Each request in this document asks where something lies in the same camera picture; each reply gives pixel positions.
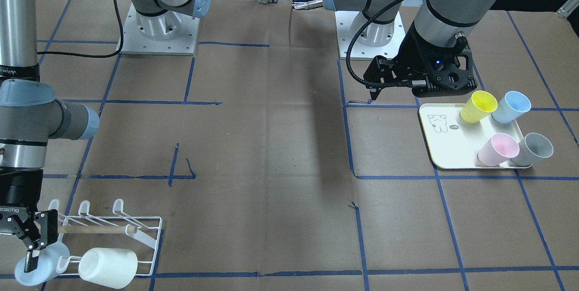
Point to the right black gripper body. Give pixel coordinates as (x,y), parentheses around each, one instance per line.
(18,191)

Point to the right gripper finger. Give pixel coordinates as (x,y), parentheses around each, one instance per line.
(31,259)

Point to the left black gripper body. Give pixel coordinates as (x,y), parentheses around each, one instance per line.
(412,58)

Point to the light blue plastic cup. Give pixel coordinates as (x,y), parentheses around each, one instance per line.
(46,269)

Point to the white plastic cup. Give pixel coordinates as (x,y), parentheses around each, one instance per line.
(109,267)

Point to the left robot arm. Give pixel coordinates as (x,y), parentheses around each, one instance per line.
(437,20)

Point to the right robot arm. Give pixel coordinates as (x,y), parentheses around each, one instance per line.
(31,116)

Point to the yellow plastic cup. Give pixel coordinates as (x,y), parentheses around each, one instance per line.
(479,105)

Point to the pink plastic cup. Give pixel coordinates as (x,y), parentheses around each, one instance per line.
(498,149)

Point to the grey plastic cup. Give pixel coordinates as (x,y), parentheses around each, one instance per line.
(532,149)

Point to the cream plastic tray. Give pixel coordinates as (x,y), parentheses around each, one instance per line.
(454,143)

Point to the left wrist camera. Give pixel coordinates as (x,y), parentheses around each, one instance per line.
(446,72)

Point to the white wire cup rack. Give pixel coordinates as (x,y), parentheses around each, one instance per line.
(144,231)

